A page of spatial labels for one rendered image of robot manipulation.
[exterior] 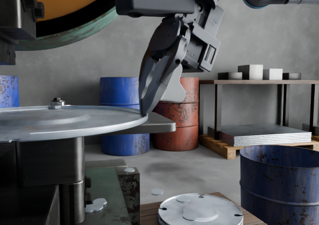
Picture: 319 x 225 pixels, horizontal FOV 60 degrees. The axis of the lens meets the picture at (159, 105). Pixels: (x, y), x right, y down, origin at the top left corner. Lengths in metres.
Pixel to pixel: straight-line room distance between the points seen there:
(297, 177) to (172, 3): 1.03
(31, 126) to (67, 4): 0.46
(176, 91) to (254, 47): 4.05
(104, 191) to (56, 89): 3.27
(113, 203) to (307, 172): 0.99
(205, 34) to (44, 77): 3.39
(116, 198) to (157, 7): 0.30
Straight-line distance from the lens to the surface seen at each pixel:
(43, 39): 0.71
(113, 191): 0.50
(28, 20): 0.41
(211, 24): 0.47
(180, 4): 0.43
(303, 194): 1.35
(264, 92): 4.53
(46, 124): 0.35
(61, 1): 0.76
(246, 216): 1.11
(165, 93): 0.40
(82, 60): 3.72
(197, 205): 1.07
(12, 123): 0.36
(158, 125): 0.35
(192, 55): 0.43
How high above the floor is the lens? 0.83
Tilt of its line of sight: 5 degrees down
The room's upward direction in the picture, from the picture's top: straight up
